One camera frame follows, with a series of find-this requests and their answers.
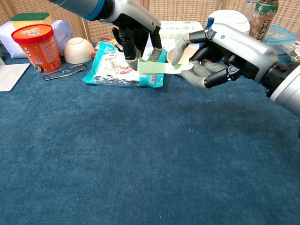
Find light green card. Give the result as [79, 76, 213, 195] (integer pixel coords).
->
[137, 57, 165, 76]

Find red instant noodle cup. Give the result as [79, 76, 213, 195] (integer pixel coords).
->
[11, 23, 62, 74]

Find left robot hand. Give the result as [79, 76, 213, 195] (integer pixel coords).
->
[100, 0, 166, 70]

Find teal snack bag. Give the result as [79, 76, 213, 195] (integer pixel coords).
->
[82, 42, 165, 89]

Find brown orange cookie pack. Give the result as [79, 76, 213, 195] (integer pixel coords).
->
[92, 37, 118, 60]

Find black rimmed glasses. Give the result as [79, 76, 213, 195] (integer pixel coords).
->
[43, 63, 88, 81]

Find clear container blue lid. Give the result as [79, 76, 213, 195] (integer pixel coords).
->
[264, 24, 299, 56]

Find upright beige bowl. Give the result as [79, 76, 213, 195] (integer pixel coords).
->
[166, 45, 199, 64]

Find green tea bottle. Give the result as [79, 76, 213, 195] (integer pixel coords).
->
[248, 0, 280, 43]

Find clear water bottle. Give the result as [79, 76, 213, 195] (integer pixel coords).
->
[241, 0, 259, 23]

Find green yellow sponge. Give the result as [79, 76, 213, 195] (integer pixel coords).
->
[10, 12, 53, 30]

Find blue open cardboard box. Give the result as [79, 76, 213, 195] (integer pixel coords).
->
[0, 57, 31, 93]

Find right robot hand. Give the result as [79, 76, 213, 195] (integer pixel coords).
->
[171, 22, 279, 90]

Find blue table cloth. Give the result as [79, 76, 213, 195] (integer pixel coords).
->
[0, 42, 300, 225]

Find white plastic bag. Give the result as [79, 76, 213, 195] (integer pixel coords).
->
[0, 19, 74, 60]

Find toilet paper roll pack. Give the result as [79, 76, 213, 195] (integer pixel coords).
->
[159, 20, 204, 44]

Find overturned beige bowl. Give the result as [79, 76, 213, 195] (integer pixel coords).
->
[63, 37, 95, 65]

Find rattan folding screen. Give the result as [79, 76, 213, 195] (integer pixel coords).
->
[0, 0, 300, 43]

